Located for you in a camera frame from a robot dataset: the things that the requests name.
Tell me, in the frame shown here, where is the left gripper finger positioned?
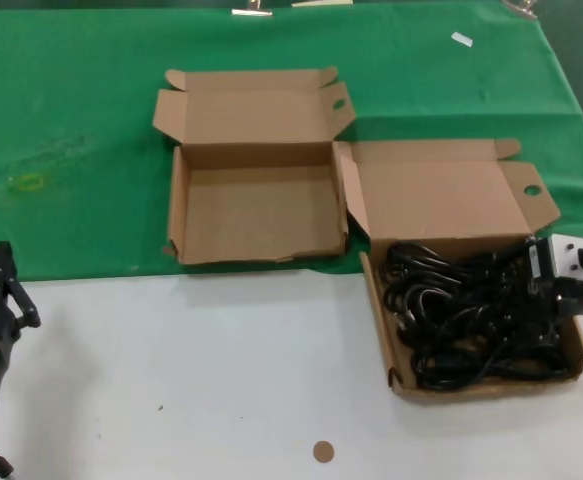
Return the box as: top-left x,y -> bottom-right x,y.
0,241 -> 42,329

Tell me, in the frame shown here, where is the green table cloth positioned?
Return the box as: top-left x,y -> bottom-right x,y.
0,0 -> 583,282

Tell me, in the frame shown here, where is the yellow-green ring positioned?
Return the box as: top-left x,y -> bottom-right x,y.
10,173 -> 47,194

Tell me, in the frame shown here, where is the black tangled power cable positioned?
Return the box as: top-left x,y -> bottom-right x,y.
379,241 -> 527,301

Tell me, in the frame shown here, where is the cardboard box with open lid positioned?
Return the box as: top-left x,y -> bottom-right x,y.
331,138 -> 583,401

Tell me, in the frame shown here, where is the cardboard box with torn edge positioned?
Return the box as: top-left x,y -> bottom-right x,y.
151,67 -> 356,266

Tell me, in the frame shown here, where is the black coiled power cable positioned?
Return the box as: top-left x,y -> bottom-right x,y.
413,344 -> 571,392

